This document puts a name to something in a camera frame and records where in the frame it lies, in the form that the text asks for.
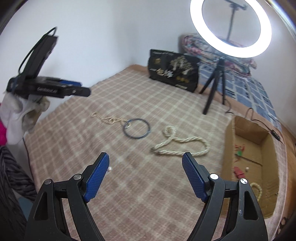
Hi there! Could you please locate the thin pearl necklace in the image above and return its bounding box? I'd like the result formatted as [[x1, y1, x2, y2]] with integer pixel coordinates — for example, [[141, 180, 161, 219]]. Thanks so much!
[[91, 111, 133, 128]]

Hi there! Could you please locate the cream bead bracelet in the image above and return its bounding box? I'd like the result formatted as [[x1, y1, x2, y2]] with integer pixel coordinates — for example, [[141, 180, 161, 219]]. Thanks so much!
[[250, 182, 263, 202]]

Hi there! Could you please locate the red watch strap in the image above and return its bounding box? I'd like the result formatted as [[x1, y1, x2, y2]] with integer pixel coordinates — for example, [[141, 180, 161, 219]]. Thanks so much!
[[233, 166, 246, 179]]

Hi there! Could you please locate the white gloved left hand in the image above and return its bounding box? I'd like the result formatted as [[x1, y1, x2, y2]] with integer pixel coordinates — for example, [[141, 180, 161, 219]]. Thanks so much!
[[1, 92, 50, 146]]

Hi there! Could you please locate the dark blue bangle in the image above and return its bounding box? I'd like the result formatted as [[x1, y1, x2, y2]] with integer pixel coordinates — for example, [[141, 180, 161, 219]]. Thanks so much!
[[122, 118, 151, 140]]

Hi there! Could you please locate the brown cardboard box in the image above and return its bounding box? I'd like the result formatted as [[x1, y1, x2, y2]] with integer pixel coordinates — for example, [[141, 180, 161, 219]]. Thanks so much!
[[221, 115, 279, 218]]

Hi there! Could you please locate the beige plaid blanket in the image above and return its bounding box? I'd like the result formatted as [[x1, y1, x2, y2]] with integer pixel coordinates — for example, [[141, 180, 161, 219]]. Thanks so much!
[[24, 64, 289, 241]]

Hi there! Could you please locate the black snack bag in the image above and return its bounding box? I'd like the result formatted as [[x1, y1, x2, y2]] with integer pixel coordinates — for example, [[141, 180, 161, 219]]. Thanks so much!
[[148, 49, 200, 92]]

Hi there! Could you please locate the folded floral quilt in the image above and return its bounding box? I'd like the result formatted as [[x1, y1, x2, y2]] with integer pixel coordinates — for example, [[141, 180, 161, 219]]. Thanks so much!
[[182, 34, 257, 69]]

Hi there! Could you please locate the blue checkered bed sheet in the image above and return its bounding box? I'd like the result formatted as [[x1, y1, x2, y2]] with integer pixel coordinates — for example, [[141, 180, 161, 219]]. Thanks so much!
[[197, 62, 283, 132]]

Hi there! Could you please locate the black tripod stand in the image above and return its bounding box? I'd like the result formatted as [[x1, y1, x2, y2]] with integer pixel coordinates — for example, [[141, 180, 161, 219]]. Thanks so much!
[[199, 57, 226, 115]]

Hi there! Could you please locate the black phone holder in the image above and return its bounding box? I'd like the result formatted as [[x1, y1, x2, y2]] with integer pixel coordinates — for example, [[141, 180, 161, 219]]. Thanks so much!
[[225, 0, 247, 43]]

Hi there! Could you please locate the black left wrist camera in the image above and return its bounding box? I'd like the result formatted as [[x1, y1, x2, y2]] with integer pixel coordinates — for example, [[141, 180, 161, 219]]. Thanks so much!
[[18, 27, 58, 79]]

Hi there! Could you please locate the black power cable with remote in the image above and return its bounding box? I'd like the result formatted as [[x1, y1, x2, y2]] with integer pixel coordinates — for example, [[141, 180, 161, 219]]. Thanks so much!
[[224, 97, 284, 144]]

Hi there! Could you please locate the thick twisted pearl necklace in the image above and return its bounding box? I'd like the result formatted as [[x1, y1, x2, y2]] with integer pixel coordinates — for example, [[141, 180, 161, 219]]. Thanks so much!
[[150, 125, 211, 156]]

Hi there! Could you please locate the white ring light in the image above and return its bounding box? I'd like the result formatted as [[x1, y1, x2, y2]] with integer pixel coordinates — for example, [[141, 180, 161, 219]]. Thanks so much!
[[190, 1, 272, 58]]

